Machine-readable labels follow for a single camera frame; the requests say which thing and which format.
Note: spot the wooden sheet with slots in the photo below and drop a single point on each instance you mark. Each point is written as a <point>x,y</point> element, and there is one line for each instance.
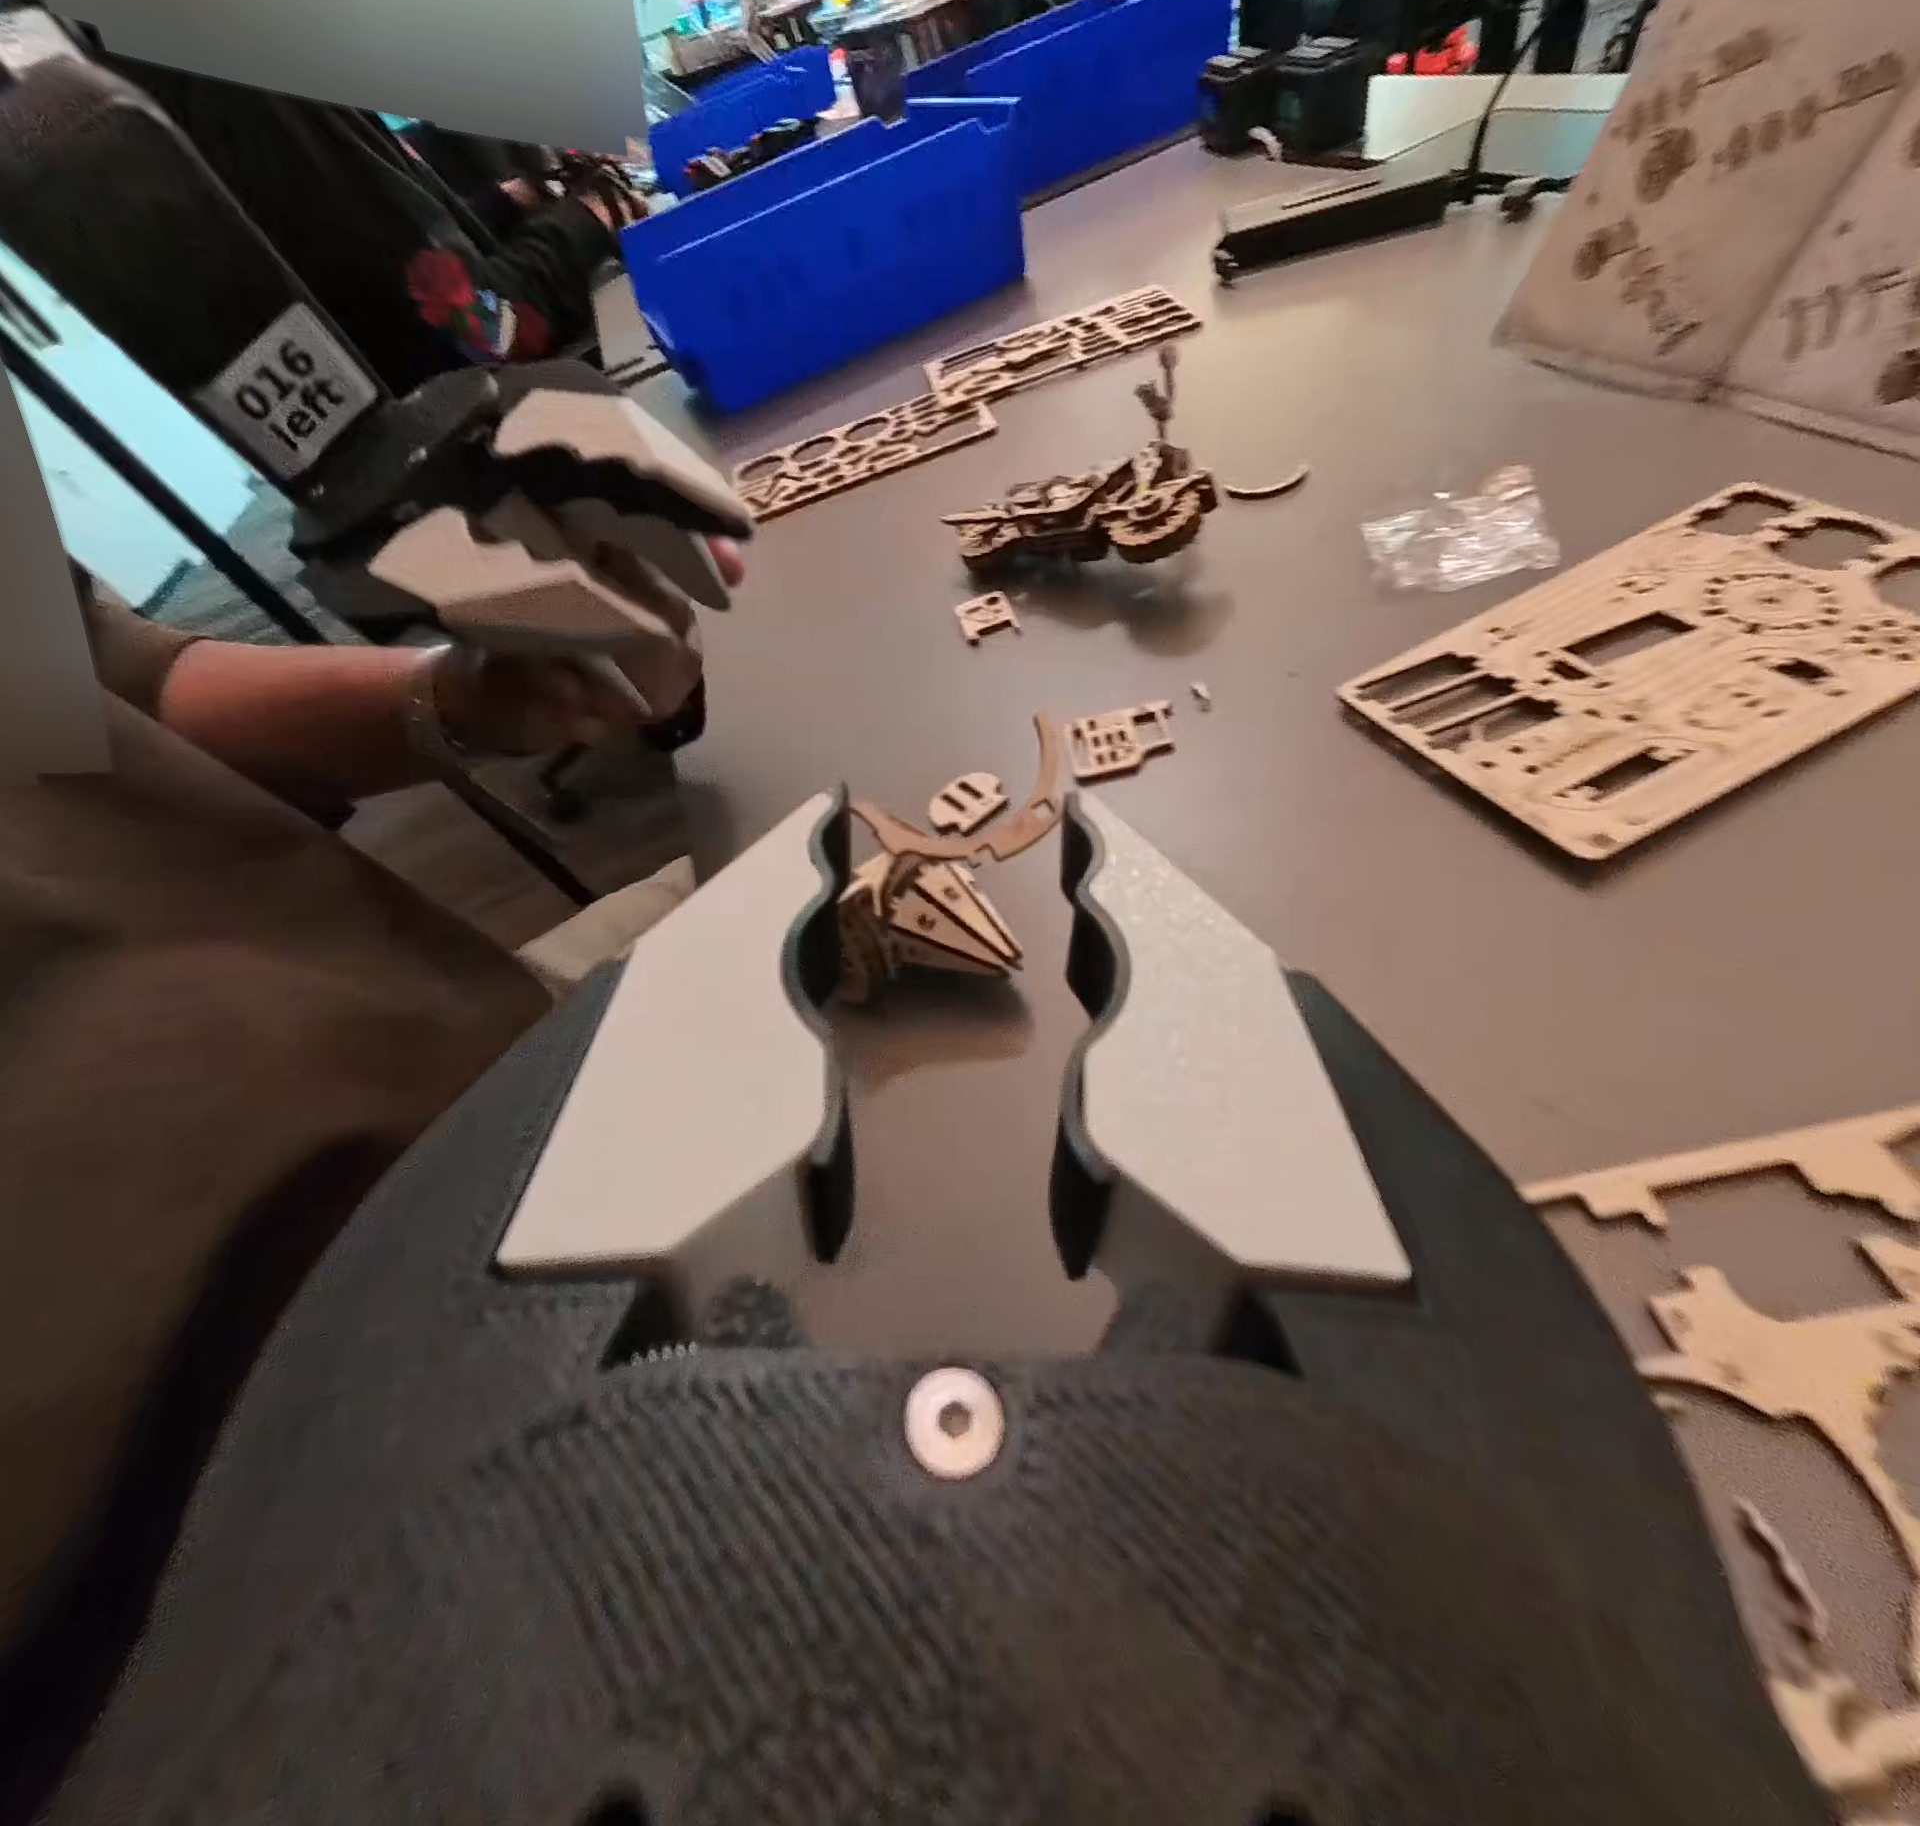
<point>960,375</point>

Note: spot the grey desk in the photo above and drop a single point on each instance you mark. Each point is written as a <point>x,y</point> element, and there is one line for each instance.
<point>1351,986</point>

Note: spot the person's left forearm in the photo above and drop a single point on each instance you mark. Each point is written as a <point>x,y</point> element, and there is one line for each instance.
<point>284,709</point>

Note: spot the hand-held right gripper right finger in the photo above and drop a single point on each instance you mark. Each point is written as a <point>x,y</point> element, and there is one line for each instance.
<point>1231,1107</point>

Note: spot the notched flat wooden piece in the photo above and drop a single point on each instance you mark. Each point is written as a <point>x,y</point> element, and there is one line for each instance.
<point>991,623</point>

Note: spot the white box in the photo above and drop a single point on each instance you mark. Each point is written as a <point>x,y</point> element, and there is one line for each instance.
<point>1440,124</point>

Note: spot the open instruction booklet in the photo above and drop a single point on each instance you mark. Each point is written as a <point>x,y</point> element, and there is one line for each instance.
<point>1724,207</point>

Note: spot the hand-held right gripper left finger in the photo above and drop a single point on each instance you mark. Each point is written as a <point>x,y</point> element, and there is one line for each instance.
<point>690,1107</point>

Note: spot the small wooden sidecar model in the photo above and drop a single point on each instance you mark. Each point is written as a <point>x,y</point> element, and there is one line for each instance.
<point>930,927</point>

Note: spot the wide wooden parts sheet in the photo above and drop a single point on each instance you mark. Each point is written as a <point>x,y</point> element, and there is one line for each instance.
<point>1763,724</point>

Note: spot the person's left hand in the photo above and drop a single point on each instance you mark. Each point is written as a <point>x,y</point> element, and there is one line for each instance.
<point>524,694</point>

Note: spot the curved wooden hook piece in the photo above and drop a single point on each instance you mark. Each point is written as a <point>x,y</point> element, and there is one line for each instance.
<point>1047,768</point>

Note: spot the wooden motorcycle model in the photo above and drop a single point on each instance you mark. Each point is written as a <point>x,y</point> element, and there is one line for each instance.
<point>1080,514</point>

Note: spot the black electronic device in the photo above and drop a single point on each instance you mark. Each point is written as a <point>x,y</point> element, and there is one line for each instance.
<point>1329,95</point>
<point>1242,101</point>

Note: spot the long black bar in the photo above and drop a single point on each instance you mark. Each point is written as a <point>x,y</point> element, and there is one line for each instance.
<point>1321,220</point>

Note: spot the large blue plastic bin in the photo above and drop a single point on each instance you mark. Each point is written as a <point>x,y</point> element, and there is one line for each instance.
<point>824,280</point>

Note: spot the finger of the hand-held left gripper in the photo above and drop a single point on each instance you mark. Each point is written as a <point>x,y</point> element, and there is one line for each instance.
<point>541,574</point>
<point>600,439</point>

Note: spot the small rectangular wooden fret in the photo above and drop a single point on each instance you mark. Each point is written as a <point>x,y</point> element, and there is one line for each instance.
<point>1076,738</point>

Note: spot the narrow wooden parts sheet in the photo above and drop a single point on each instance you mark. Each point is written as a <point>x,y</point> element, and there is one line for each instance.
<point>1800,1369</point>

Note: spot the rounded slotted wooden piece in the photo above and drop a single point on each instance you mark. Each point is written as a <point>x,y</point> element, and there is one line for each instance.
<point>960,803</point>

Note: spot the small clear plastic bag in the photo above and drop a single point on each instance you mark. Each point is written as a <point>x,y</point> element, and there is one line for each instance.
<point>1462,537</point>

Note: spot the short wooden arc piece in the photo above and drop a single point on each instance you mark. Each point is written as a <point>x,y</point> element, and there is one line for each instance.
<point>1268,491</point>

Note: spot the person's brown sweater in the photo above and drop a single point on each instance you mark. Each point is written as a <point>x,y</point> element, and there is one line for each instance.
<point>180,1030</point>

